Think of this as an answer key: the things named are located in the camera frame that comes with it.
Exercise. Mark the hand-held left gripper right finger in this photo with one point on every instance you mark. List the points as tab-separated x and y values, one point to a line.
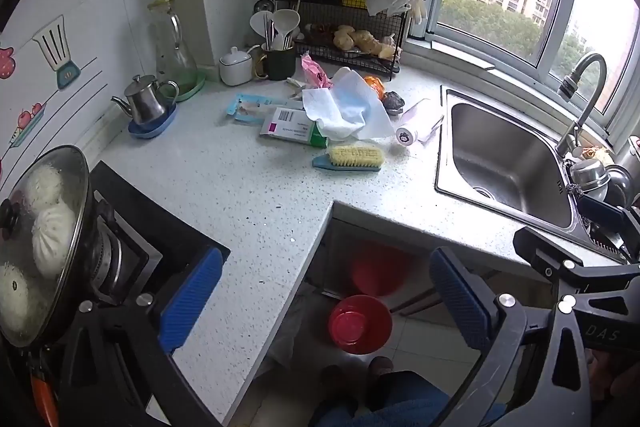
460	302

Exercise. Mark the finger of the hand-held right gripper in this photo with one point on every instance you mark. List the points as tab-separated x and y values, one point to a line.
602	209
537	247

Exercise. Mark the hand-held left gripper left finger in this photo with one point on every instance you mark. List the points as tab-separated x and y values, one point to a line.
192	297

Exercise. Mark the blue torn blister package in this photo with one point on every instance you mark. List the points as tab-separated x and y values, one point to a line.
250	108

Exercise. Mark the orange plastic bag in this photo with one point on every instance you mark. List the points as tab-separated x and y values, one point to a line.
375	86

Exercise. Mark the steel bowl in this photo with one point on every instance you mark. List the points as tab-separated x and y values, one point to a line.
590	179
621	187

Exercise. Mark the black gas stove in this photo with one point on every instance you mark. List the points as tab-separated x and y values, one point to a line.
150	217

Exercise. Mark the steel sink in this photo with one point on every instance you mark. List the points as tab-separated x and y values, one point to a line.
505	157

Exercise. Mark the person's brown shoe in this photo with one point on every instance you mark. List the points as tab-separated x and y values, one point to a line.
337	382
380	369

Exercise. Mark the red plastic basin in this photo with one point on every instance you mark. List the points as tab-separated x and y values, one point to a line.
357	324

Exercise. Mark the person's blue trousers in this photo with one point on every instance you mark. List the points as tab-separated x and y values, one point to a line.
400	399

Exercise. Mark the steel faucet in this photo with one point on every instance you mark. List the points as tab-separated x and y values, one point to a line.
592	87

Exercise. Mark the white steamed bun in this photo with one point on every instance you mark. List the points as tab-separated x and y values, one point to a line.
52	232
42	187
17	297

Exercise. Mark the pan with glass lid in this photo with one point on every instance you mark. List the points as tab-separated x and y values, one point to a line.
75	187

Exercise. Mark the blue plastic tray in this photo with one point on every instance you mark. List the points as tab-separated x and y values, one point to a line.
150	131

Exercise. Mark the blue scrub brush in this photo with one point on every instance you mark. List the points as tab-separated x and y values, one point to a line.
350	157

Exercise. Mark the white green cardboard box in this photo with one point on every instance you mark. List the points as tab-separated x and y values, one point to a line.
290	129

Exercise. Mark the steel teapot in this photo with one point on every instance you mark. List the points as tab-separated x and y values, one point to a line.
145	104

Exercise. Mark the grey wrapped ball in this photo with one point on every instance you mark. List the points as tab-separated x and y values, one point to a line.
394	103

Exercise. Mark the green plastic tray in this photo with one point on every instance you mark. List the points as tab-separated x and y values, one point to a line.
194	89

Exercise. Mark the blue face mask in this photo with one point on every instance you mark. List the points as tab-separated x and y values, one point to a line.
352	102

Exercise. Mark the white paper towel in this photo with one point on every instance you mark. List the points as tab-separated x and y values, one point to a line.
325	112

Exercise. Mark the white lidded jar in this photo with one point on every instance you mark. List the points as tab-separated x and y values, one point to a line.
236	69

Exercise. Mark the glass carafe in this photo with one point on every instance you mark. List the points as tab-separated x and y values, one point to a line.
172	52

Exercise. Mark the dark green mug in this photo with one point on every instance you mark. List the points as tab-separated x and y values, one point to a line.
280	63

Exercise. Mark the pink plastic wrapper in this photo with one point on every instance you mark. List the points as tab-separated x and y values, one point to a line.
315	72

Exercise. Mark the steel chopsticks bundle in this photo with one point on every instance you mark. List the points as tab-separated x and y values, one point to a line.
270	34

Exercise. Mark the white spatula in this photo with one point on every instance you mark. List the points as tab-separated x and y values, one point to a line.
260	24

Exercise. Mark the large white rice spoon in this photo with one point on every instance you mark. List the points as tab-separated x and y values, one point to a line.
286	24

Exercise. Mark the bag of dried red food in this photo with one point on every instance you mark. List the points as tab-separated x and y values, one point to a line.
320	33

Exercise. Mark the steel ladle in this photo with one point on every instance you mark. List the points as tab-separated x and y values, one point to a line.
263	5

